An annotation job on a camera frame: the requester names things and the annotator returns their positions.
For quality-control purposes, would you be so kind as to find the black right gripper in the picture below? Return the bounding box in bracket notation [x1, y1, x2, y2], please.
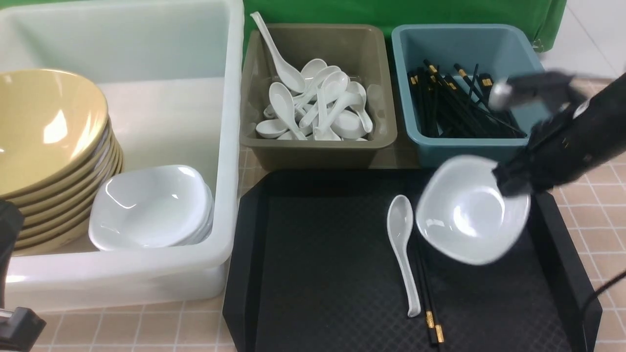
[488, 73, 582, 198]

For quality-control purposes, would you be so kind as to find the white square dish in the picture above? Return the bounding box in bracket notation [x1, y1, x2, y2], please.
[414, 154, 531, 265]

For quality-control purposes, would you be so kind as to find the white ceramic soup spoon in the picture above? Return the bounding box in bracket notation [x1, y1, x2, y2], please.
[386, 195, 421, 318]

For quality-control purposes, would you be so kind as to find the black chopstick gold band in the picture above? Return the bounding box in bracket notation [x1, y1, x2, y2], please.
[416, 241, 438, 346]
[421, 249, 446, 352]

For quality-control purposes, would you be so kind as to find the yellow noodle bowl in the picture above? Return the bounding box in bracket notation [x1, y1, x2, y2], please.
[0, 69, 108, 198]

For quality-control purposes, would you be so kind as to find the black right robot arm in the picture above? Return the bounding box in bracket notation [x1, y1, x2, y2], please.
[488, 70, 626, 198]

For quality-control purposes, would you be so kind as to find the green cloth backdrop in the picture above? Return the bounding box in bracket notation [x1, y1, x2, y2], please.
[0, 0, 568, 53]

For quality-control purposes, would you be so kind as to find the pile of black chopsticks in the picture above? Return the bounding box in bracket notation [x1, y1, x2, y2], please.
[407, 60, 527, 139]

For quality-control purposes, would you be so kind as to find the blue plastic chopstick bin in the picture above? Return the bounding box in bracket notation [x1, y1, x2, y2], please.
[391, 24, 544, 168]

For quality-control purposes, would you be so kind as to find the olive plastic spoon bin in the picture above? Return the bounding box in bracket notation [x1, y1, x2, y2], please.
[241, 23, 398, 171]

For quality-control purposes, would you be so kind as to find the pile of white spoons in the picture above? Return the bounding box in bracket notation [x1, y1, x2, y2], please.
[253, 58, 374, 141]

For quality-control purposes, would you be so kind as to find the white spoon leaning on bin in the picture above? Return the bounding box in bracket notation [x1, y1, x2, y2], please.
[250, 12, 306, 93]

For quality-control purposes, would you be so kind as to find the black plastic serving tray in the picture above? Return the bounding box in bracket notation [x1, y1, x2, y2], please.
[223, 170, 603, 352]

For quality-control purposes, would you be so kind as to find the large white plastic tub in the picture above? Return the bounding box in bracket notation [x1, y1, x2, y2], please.
[1, 0, 245, 313]

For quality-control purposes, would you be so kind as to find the stack of white dishes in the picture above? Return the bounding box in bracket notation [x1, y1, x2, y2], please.
[88, 165, 214, 251]

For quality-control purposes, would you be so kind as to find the stack of yellow bowls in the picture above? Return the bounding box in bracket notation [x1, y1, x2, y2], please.
[0, 122, 125, 257]

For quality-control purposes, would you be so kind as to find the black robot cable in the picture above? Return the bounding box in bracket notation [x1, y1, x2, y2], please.
[580, 269, 626, 352]

